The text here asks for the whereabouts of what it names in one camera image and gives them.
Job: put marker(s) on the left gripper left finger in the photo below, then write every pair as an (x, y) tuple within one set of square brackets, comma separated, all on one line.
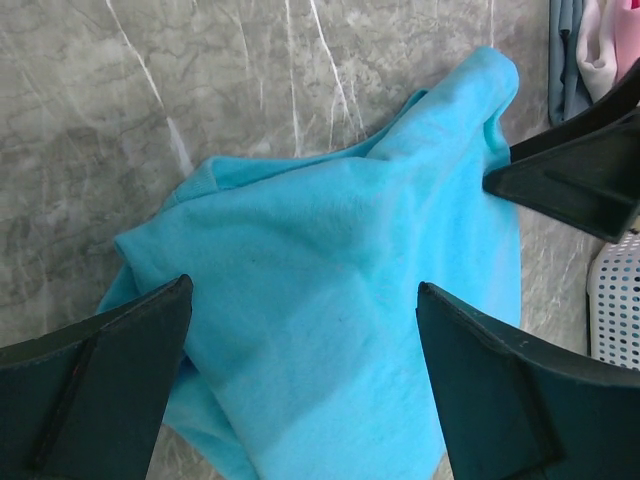
[(87, 401)]

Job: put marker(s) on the turquoise polo shirt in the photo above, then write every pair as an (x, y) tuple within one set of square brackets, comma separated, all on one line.
[(303, 358)]

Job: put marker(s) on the white laundry basket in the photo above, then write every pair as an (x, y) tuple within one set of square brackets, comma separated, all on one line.
[(613, 294)]

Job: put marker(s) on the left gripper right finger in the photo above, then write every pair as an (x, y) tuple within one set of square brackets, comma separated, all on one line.
[(514, 406)]

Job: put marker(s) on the grey-blue folded shirt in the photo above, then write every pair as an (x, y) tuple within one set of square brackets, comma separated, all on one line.
[(567, 93)]

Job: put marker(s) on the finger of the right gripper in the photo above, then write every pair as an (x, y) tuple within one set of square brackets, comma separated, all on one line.
[(590, 183), (620, 101)]

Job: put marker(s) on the cream white shirt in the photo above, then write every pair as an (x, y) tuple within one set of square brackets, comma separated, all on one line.
[(595, 51)]

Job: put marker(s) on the pink folded shirt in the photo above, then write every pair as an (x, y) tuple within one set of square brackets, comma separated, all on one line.
[(619, 38)]

